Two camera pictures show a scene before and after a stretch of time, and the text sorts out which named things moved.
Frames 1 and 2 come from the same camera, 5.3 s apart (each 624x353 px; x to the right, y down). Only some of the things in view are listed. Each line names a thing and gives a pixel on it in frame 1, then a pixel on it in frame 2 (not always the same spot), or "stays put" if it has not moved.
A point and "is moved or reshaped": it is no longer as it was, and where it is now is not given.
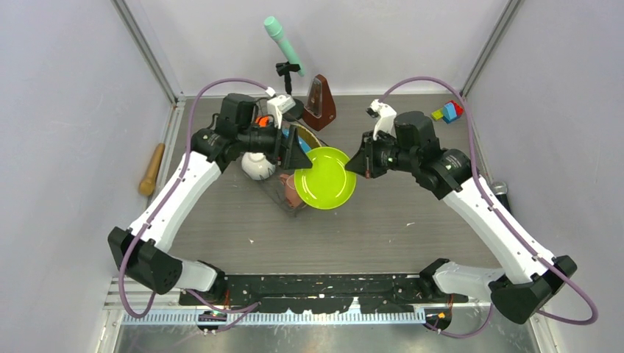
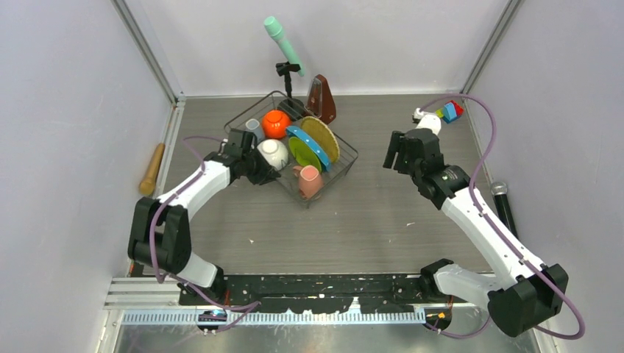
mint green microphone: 275,30 stays put
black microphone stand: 296,113 stays put
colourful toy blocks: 449,111 stays put
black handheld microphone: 500,189 stays put
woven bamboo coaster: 307,136 -> 323,134
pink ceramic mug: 291,196 -> 310,181
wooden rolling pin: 146,187 stays put
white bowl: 256,164 is moved or reshaped
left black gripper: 295,157 -> 267,173
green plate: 327,184 is moved or reshaped
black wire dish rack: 273,179 -> 308,159
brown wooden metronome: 320,109 stays put
